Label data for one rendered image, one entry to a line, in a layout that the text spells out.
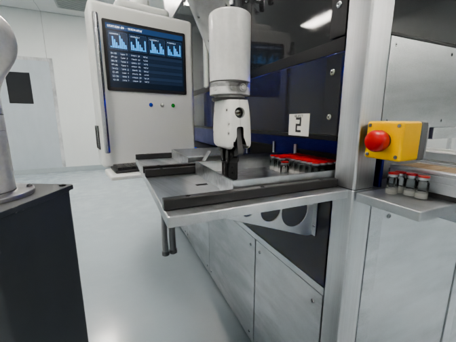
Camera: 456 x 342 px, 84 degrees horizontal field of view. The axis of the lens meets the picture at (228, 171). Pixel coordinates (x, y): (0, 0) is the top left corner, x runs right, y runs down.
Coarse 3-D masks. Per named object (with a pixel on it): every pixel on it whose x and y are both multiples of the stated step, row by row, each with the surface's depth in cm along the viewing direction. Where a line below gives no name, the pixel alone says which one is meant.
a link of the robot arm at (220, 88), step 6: (210, 84) 51; (216, 84) 49; (222, 84) 48; (228, 84) 48; (234, 84) 48; (240, 84) 49; (246, 84) 50; (210, 90) 51; (216, 90) 49; (222, 90) 49; (228, 90) 48; (234, 90) 49; (240, 90) 49; (246, 90) 50; (216, 96) 51; (222, 96) 50; (228, 96) 50; (234, 96) 50; (240, 96) 50
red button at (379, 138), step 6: (372, 132) 46; (378, 132) 45; (384, 132) 45; (366, 138) 47; (372, 138) 46; (378, 138) 45; (384, 138) 45; (366, 144) 47; (372, 144) 46; (378, 144) 45; (384, 144) 45; (372, 150) 47; (378, 150) 46
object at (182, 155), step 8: (176, 152) 95; (184, 152) 105; (192, 152) 107; (200, 152) 108; (216, 152) 111; (176, 160) 96; (184, 160) 85; (192, 160) 81; (200, 160) 82; (208, 160) 83
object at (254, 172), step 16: (240, 160) 79; (256, 160) 81; (208, 176) 63; (224, 176) 54; (240, 176) 68; (256, 176) 68; (272, 176) 54; (288, 176) 55; (304, 176) 57; (320, 176) 59
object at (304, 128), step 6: (294, 114) 71; (300, 114) 68; (306, 114) 66; (294, 120) 71; (306, 120) 66; (294, 126) 71; (300, 126) 69; (306, 126) 67; (288, 132) 74; (294, 132) 71; (300, 132) 69; (306, 132) 67
